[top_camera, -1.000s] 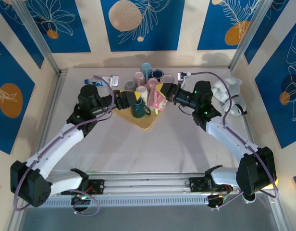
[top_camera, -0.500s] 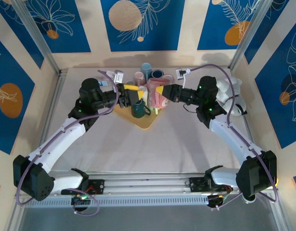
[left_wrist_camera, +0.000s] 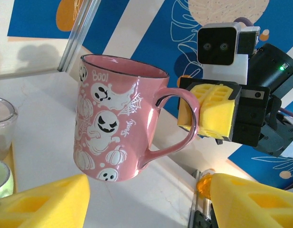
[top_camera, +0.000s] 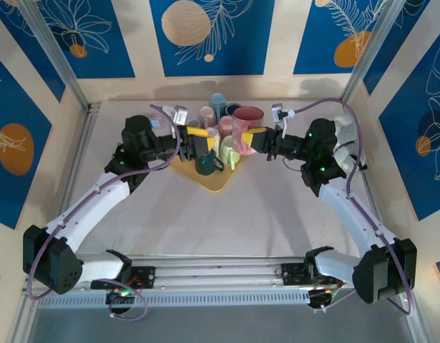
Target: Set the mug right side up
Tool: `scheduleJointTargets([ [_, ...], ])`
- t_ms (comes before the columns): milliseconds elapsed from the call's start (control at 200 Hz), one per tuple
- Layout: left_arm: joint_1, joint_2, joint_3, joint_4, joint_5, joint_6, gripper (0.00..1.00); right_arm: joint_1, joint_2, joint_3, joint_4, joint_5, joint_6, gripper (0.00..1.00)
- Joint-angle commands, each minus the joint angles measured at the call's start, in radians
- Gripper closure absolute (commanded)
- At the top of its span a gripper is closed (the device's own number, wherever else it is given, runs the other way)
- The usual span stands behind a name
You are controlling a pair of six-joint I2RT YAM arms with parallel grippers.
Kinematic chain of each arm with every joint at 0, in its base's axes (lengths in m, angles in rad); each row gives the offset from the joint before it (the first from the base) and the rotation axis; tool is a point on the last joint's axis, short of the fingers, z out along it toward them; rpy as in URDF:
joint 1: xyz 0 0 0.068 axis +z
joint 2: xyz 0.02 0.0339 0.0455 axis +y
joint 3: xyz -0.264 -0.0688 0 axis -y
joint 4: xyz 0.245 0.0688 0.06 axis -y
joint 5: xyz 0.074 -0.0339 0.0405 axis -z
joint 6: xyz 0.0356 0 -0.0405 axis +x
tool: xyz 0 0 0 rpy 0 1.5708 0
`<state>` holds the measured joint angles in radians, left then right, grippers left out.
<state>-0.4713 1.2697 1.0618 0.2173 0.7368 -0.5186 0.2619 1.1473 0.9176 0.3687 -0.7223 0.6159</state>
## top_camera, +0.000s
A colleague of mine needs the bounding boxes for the pale pink mug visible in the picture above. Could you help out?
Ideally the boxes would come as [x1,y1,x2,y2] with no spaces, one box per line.
[199,106,216,128]

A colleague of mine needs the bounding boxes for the pink mug maroon inside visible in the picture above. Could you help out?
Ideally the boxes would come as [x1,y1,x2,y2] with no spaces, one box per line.
[231,106,266,156]

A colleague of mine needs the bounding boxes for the dark green mug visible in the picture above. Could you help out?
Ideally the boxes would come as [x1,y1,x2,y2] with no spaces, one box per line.
[194,149,225,177]

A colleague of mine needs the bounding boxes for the light green mug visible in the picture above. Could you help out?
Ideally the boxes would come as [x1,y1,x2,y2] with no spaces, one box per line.
[219,135,242,172]

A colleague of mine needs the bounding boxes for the light blue mug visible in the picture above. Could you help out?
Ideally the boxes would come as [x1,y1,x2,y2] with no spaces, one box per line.
[209,92,227,121]

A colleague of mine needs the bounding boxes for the white plush dog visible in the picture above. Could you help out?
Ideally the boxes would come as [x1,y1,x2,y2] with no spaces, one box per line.
[332,113,369,172]

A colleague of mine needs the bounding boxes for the yellow tray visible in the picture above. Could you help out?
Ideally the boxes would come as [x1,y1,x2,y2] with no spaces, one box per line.
[169,153,250,194]

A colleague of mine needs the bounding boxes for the white table cloth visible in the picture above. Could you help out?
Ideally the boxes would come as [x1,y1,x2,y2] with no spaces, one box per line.
[62,99,387,258]

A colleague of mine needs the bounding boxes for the right controller board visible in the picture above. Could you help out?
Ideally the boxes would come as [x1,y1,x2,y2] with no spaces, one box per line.
[308,288,341,314]

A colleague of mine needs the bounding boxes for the controller board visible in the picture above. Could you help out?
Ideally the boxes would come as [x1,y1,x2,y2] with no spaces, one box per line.
[104,289,135,315]
[308,288,341,314]

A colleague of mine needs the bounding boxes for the left controller board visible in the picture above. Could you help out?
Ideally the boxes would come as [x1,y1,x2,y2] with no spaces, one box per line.
[104,289,135,315]

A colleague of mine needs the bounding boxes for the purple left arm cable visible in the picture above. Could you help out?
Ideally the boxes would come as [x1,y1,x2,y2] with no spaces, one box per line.
[25,103,181,321]

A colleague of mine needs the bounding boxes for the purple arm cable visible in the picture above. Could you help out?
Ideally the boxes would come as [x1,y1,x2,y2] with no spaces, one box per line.
[293,98,417,317]
[25,103,181,321]

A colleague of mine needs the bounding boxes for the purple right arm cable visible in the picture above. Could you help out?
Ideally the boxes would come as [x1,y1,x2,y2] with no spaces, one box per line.
[293,98,417,317]

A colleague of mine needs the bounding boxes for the aluminium side rail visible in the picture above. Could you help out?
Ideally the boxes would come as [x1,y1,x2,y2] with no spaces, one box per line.
[361,171,435,343]
[11,103,101,343]

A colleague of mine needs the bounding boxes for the aluminium frame post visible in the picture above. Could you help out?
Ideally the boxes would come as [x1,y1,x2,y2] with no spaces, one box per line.
[341,0,431,106]
[16,0,92,114]

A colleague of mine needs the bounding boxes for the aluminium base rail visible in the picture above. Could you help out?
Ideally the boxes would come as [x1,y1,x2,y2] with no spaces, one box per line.
[21,254,353,297]

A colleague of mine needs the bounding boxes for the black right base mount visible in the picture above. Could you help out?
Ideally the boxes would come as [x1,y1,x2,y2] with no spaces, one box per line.
[281,262,314,287]

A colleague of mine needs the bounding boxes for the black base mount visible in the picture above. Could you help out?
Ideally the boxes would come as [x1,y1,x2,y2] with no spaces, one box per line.
[281,262,314,287]
[90,266,156,290]

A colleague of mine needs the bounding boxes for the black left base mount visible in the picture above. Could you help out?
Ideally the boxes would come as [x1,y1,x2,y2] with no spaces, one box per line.
[90,266,156,290]

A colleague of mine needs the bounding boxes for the grey slotted cable duct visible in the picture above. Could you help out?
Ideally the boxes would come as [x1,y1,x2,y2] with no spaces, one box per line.
[36,289,311,309]

